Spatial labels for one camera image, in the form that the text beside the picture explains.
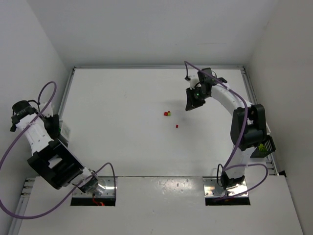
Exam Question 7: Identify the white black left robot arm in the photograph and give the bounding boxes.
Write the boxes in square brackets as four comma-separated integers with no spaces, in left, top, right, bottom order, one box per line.
[10,100,99,194]

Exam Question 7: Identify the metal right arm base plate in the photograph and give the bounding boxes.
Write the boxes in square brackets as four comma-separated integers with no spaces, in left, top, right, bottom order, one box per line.
[202,176,249,196]

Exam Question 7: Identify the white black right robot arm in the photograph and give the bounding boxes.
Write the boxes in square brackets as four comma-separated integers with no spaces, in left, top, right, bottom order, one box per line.
[185,68,267,188]

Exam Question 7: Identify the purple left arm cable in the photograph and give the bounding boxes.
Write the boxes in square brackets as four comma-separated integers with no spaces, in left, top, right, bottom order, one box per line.
[0,81,116,219]

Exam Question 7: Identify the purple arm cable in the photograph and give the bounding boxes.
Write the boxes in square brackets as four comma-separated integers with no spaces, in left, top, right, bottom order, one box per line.
[183,60,269,199]
[0,81,116,219]

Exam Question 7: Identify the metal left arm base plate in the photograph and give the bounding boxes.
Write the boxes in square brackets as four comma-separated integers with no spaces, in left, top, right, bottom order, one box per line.
[72,176,117,198]

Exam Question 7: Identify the black right slotted bin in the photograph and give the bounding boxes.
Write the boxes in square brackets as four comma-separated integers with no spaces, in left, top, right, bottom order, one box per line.
[251,135,276,158]

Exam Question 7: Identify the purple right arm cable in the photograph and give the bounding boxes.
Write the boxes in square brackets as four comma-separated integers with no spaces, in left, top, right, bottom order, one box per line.
[183,60,269,199]

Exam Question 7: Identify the white left slotted bin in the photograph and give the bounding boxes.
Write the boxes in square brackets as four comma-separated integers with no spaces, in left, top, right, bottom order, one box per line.
[59,119,71,143]

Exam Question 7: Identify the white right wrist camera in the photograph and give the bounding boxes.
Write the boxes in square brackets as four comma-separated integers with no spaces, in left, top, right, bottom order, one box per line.
[185,76,200,90]

